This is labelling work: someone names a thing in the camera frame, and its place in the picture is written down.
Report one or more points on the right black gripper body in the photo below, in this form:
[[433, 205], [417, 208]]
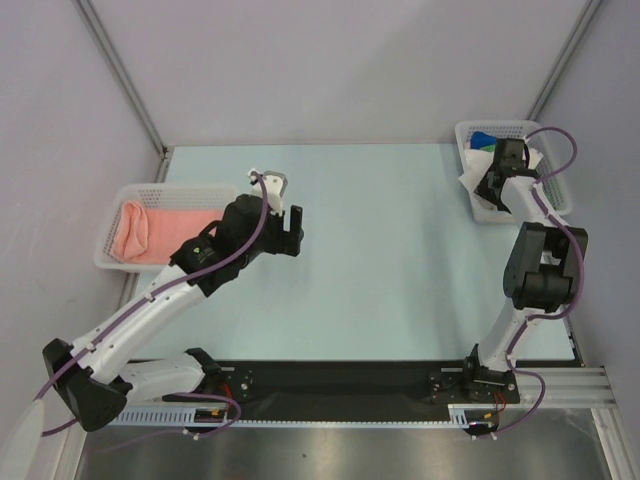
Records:
[[498, 174]]

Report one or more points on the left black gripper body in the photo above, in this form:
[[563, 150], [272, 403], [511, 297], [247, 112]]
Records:
[[275, 239]]

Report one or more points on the white towel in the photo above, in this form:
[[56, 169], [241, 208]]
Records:
[[477, 165]]

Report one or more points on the pink terry towel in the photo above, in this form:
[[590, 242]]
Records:
[[149, 236]]

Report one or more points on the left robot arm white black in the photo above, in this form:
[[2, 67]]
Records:
[[95, 375]]

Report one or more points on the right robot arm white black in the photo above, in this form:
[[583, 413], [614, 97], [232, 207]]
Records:
[[544, 275]]

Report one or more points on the blue towel in basket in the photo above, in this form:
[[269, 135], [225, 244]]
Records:
[[479, 139]]

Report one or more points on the empty white plastic basket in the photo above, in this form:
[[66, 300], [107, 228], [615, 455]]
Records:
[[161, 196]]

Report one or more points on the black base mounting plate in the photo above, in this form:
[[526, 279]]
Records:
[[357, 391]]

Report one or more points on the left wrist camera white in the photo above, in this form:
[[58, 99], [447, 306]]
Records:
[[275, 184]]

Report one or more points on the right aluminium corner post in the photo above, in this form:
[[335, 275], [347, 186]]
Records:
[[577, 35]]

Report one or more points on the aluminium corner post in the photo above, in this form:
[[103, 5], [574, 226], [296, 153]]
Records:
[[577, 35], [112, 59]]

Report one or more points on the white slotted cable duct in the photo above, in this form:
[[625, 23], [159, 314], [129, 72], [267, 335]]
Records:
[[155, 415]]

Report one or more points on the left aluminium corner post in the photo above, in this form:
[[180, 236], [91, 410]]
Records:
[[112, 59]]

